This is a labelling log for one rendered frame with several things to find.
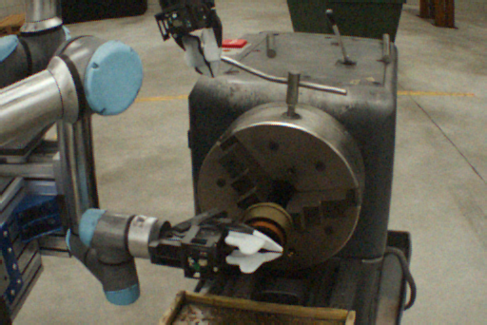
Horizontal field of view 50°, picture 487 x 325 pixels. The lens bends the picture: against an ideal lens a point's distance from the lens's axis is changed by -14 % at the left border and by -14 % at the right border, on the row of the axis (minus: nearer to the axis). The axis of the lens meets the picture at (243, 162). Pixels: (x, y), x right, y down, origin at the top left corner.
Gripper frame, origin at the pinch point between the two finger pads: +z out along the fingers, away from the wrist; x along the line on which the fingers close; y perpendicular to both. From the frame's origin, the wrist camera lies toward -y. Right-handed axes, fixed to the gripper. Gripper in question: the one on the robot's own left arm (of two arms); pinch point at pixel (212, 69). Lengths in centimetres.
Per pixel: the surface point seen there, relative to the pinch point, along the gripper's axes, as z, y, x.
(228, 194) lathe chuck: 23.8, -0.6, -6.3
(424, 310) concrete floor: 145, -108, 10
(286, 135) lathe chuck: 15.3, -0.6, 8.4
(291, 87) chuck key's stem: 8.0, -4.0, 11.2
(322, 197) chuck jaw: 27.3, 2.1, 11.9
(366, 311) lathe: 69, -17, 9
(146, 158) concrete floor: 82, -239, -168
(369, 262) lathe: 54, -16, 13
